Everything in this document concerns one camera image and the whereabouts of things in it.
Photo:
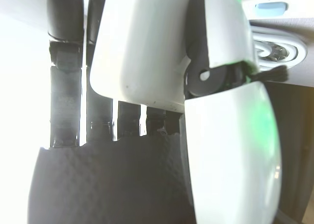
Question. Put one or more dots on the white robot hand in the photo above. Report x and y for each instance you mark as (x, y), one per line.
(110, 179)

